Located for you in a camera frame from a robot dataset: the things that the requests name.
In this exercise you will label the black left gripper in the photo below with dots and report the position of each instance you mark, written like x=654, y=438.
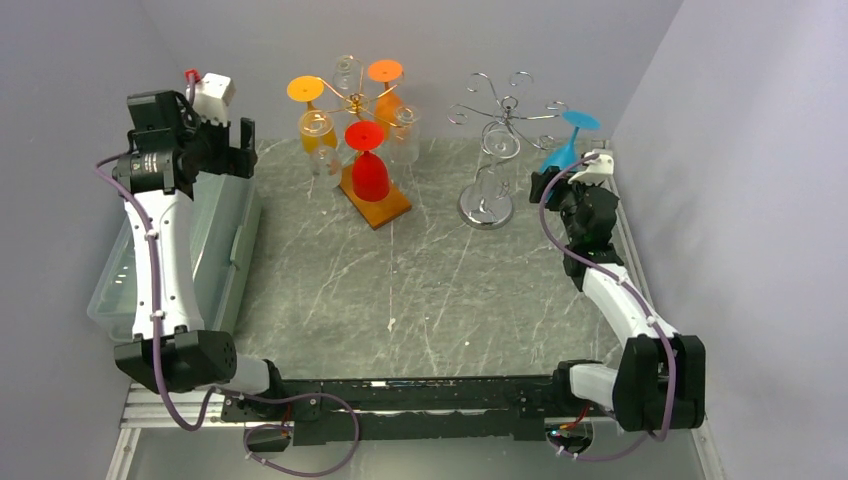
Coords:
x=233, y=161

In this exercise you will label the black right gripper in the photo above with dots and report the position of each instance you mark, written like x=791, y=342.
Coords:
x=560, y=187

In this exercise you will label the blue plastic wine glass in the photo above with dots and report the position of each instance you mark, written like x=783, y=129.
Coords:
x=566, y=155

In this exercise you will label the clear wine glass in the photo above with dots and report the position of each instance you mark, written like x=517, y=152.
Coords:
x=346, y=79
x=404, y=142
x=499, y=146

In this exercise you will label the yellow plastic wine glass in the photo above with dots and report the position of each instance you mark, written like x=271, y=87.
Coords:
x=315, y=126

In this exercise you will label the red plastic wine glass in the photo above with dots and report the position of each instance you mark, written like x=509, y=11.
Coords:
x=370, y=179

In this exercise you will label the gold wire rack wooden base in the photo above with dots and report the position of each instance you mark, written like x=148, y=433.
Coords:
x=360, y=106

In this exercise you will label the orange plastic wine glass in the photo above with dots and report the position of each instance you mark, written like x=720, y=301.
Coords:
x=389, y=73

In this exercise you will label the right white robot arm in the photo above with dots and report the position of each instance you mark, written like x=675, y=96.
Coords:
x=659, y=383

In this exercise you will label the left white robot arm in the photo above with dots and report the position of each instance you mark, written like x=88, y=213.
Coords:
x=171, y=349

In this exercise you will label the clear plastic storage bin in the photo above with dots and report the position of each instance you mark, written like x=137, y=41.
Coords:
x=223, y=233

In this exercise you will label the chrome wire glass rack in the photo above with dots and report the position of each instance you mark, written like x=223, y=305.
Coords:
x=507, y=114

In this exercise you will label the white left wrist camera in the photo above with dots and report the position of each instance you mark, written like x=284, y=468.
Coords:
x=210, y=96

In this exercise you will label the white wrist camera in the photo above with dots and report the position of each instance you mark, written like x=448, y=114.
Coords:
x=210, y=96
x=596, y=167

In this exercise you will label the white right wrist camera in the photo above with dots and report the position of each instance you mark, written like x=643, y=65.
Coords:
x=596, y=167

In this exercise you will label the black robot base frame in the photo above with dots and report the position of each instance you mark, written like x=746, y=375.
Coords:
x=318, y=411

